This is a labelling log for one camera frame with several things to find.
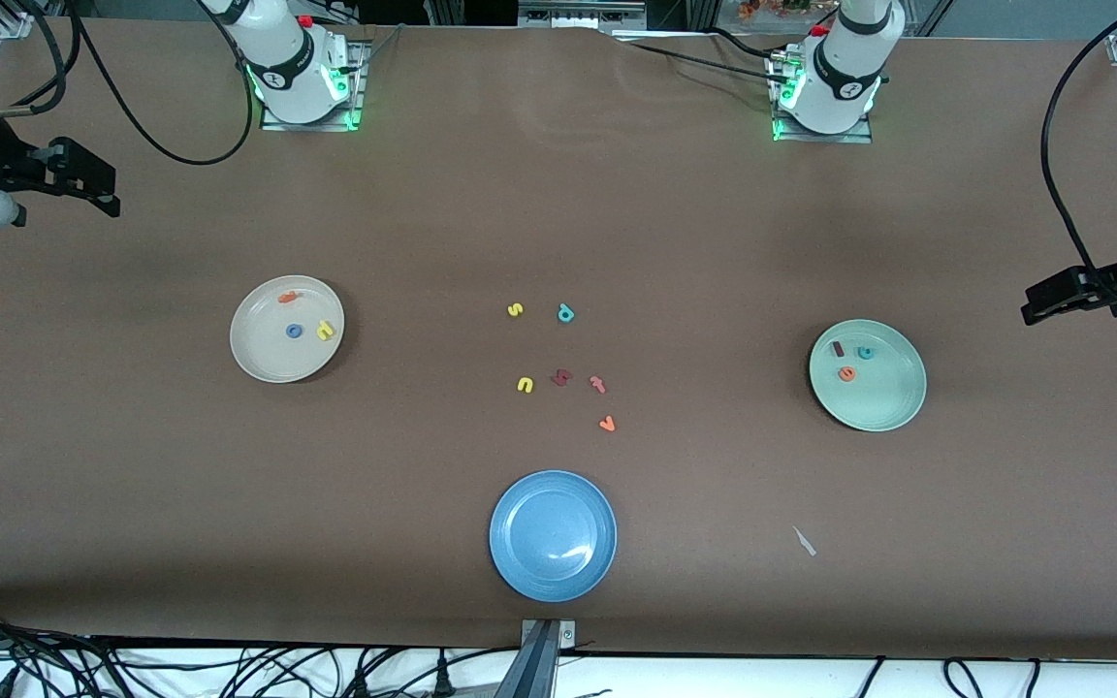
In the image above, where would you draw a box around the green round plate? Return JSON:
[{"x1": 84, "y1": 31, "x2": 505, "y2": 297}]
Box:
[{"x1": 809, "y1": 319, "x2": 928, "y2": 432}]

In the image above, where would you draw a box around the beige round plate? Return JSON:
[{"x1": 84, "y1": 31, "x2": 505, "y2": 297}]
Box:
[{"x1": 230, "y1": 275, "x2": 346, "y2": 384}]

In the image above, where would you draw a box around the brown paper table cover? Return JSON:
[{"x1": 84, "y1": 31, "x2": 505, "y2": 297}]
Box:
[{"x1": 0, "y1": 17, "x2": 1117, "y2": 662}]

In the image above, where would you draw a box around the orange flower decoration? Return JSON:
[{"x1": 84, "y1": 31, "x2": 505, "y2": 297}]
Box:
[{"x1": 738, "y1": 0, "x2": 812, "y2": 22}]

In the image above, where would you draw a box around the white power strip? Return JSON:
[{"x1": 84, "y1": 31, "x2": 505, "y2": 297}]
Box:
[{"x1": 518, "y1": 0, "x2": 647, "y2": 30}]

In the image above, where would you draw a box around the blue round plate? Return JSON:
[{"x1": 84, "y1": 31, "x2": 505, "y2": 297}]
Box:
[{"x1": 489, "y1": 470, "x2": 618, "y2": 603}]

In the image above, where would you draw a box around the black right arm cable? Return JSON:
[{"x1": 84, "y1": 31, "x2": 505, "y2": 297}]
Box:
[{"x1": 0, "y1": 0, "x2": 257, "y2": 167}]

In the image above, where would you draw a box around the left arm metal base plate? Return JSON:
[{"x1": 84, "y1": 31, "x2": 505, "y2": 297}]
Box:
[{"x1": 768, "y1": 50, "x2": 876, "y2": 145}]

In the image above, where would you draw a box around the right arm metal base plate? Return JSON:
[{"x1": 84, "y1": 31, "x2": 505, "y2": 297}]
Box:
[{"x1": 260, "y1": 39, "x2": 372, "y2": 133}]

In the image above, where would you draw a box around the black looped cable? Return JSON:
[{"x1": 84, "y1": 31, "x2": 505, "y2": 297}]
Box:
[{"x1": 941, "y1": 657, "x2": 988, "y2": 698}]

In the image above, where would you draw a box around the thin black table cable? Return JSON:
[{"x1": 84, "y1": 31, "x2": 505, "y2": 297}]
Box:
[
  {"x1": 707, "y1": 26, "x2": 781, "y2": 61},
  {"x1": 610, "y1": 37, "x2": 790, "y2": 88}
]

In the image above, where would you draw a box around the black floor cable tangle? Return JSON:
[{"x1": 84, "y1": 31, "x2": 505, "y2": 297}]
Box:
[{"x1": 0, "y1": 601, "x2": 521, "y2": 698}]

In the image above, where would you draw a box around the grey metal camera bracket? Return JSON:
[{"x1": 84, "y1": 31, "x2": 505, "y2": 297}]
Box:
[{"x1": 518, "y1": 619, "x2": 579, "y2": 698}]

